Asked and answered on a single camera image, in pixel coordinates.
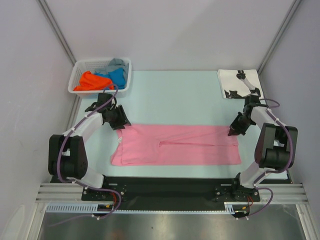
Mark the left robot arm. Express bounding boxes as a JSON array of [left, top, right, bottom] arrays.
[[48, 92, 131, 200]]

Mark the aluminium frame rail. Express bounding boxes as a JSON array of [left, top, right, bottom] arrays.
[[35, 183, 83, 203]]

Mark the folded white printed t shirt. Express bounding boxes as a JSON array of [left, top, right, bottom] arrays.
[[217, 69, 264, 99]]

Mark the left slotted cable duct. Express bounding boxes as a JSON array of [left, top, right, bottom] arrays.
[[46, 203, 114, 214]]

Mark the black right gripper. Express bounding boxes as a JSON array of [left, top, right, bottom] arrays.
[[227, 111, 254, 136]]

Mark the blue t shirt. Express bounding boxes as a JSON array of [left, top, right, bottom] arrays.
[[94, 68, 127, 90]]

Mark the grey t shirt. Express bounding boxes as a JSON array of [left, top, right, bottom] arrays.
[[94, 58, 129, 75]]

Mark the orange t shirt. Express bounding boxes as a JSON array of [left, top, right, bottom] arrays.
[[73, 71, 115, 91]]

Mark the pink t shirt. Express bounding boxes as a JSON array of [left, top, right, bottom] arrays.
[[110, 124, 242, 167]]

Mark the white perforated plastic basket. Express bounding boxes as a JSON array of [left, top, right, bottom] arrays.
[[68, 57, 132, 98]]

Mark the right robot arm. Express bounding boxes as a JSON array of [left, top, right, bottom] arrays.
[[228, 94, 298, 202]]

